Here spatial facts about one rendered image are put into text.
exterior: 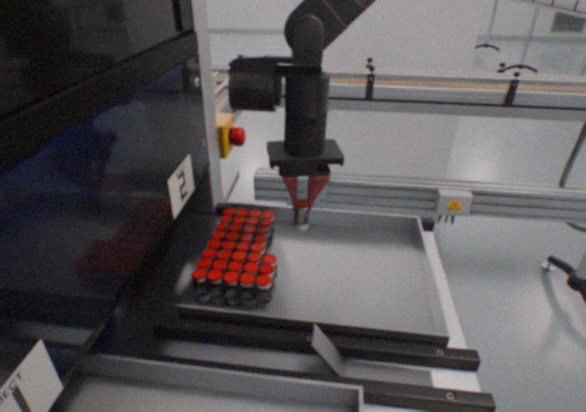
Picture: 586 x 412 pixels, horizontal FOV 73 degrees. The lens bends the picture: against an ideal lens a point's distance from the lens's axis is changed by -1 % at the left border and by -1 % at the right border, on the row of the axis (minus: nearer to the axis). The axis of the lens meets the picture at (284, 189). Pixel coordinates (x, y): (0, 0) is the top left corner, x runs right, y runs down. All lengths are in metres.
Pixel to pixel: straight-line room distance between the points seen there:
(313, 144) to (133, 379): 0.36
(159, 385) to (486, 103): 1.30
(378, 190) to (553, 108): 0.64
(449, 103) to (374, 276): 0.95
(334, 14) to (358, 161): 1.74
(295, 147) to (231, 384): 0.30
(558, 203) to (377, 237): 1.18
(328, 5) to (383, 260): 0.39
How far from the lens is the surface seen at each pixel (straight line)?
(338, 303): 0.59
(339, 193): 1.62
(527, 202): 1.77
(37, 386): 0.39
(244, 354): 0.53
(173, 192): 0.56
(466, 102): 1.49
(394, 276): 0.65
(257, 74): 0.52
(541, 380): 1.83
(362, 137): 2.14
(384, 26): 2.01
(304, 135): 0.52
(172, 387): 0.52
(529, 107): 1.57
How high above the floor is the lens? 1.30
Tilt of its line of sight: 30 degrees down
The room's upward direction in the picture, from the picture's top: straight up
